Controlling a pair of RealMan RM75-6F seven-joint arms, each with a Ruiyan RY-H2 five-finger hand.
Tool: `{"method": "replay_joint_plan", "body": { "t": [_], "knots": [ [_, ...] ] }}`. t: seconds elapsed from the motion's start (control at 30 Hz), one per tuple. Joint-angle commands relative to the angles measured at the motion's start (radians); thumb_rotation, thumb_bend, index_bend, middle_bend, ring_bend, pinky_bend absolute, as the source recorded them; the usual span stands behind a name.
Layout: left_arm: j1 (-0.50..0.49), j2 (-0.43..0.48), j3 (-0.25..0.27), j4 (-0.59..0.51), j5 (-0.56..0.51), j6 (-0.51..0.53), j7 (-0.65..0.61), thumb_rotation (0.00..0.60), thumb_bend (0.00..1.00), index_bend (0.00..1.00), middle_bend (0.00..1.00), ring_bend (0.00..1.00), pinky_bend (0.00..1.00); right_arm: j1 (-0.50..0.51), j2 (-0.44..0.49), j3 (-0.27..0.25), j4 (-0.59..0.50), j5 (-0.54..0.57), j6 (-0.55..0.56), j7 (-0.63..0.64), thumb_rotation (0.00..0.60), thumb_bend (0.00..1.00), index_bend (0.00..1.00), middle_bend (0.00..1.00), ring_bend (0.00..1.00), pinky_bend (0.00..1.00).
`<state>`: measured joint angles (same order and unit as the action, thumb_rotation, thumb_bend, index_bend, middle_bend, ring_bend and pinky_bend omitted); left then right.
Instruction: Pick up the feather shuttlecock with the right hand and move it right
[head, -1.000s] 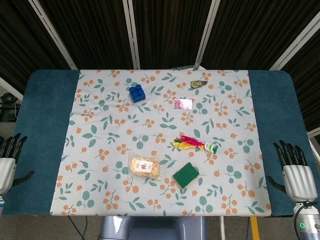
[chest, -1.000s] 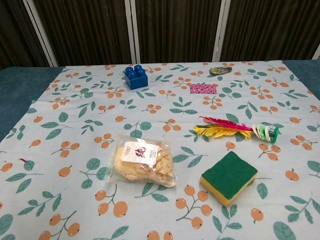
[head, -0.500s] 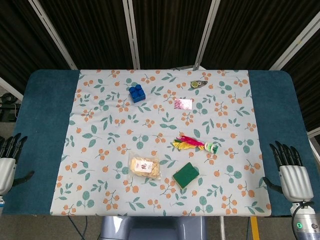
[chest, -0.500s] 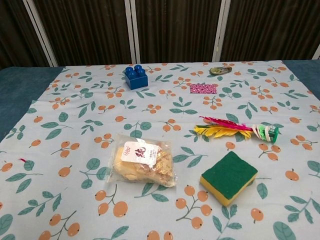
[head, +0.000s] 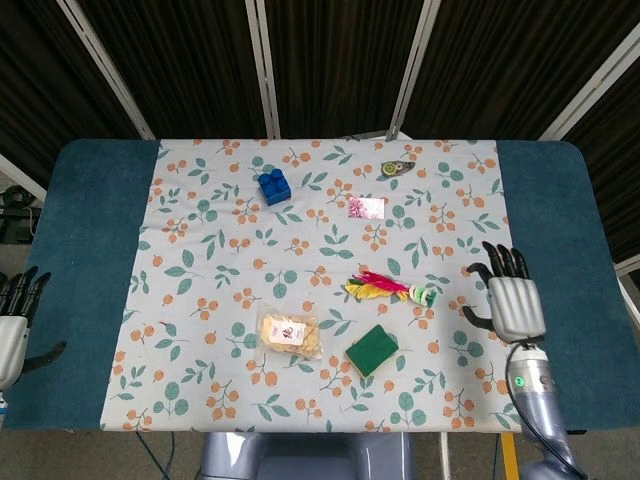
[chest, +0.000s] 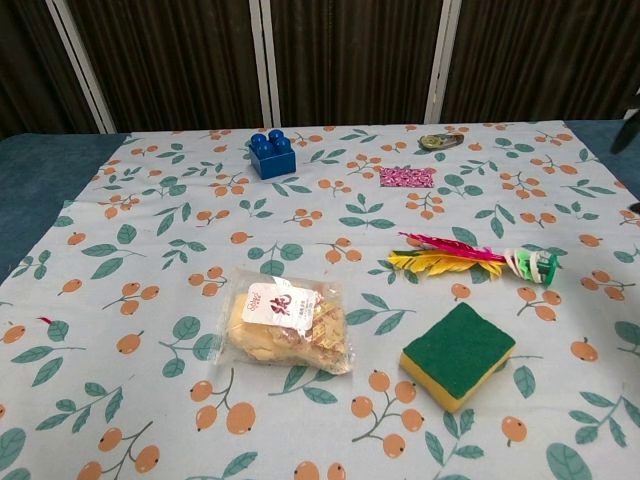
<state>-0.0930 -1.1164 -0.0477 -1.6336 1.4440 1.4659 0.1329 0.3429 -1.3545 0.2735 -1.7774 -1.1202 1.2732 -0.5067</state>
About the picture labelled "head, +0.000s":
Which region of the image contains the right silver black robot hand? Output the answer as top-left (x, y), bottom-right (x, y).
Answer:
top-left (461, 240), bottom-right (547, 346)

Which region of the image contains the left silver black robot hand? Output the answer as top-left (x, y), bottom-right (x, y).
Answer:
top-left (0, 266), bottom-right (68, 391)

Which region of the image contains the colourful feather shuttlecock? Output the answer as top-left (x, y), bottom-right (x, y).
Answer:
top-left (345, 270), bottom-right (439, 309)

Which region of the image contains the pink floral white packet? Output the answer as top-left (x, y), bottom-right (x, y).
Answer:
top-left (347, 196), bottom-right (387, 221)

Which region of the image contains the dark blue table cover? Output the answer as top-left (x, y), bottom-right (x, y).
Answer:
top-left (0, 138), bottom-right (640, 435)

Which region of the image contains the black equipment on floor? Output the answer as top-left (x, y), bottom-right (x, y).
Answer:
top-left (0, 184), bottom-right (41, 246)

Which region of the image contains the green yellow scouring sponge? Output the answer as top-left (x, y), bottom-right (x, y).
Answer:
top-left (344, 323), bottom-right (400, 379)

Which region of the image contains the floral printed tablecloth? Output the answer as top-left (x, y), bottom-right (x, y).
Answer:
top-left (99, 137), bottom-right (546, 435)

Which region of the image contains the clear bag of snacks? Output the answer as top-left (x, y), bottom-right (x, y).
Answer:
top-left (256, 312), bottom-right (323, 360)

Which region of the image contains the blue-grey robot torso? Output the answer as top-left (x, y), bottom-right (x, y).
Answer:
top-left (198, 432), bottom-right (417, 480)

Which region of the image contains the blue toy building block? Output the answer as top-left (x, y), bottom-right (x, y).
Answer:
top-left (257, 168), bottom-right (293, 207)

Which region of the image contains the black folding partition screen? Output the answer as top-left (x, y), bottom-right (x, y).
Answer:
top-left (0, 0), bottom-right (640, 276)

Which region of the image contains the blue floor cable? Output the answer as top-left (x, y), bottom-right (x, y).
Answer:
top-left (134, 432), bottom-right (176, 480)

